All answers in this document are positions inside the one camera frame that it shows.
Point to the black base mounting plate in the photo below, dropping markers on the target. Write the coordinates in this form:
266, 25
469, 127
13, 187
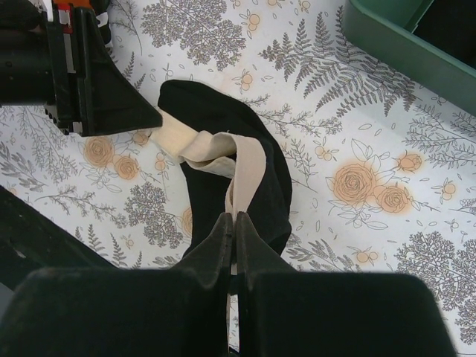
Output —
30, 241

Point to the green compartment tray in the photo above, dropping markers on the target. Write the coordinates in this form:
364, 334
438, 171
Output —
432, 42

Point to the orange camouflage patterned garment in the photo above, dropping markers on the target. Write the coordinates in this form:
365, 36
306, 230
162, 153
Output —
101, 11

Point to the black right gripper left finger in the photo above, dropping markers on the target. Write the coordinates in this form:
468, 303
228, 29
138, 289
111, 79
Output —
209, 263

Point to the floral fern table mat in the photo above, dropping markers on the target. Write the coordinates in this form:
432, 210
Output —
383, 170

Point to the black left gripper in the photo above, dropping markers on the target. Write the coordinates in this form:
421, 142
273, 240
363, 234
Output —
70, 70

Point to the black underwear beige waistband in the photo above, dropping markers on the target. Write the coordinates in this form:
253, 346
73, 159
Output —
230, 161

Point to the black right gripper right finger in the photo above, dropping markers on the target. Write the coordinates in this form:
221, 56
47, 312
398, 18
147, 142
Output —
255, 257

